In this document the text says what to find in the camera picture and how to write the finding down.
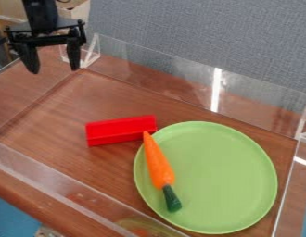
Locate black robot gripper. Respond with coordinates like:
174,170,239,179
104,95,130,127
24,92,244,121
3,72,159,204
5,0,87,74

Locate orange toy carrot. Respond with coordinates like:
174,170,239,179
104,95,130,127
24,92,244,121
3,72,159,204
144,131,182,212

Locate green round plate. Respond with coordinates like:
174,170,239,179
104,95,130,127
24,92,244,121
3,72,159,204
134,121,278,234

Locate wooden box on shelf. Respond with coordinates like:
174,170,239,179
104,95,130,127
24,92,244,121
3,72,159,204
0,0,92,31

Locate red rectangular block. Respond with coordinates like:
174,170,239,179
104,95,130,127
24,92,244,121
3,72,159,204
85,115,158,146

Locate clear acrylic corner bracket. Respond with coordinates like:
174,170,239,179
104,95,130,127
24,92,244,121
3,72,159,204
60,33,102,69

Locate clear acrylic enclosure walls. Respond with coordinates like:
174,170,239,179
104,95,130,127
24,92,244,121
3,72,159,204
0,37,306,237

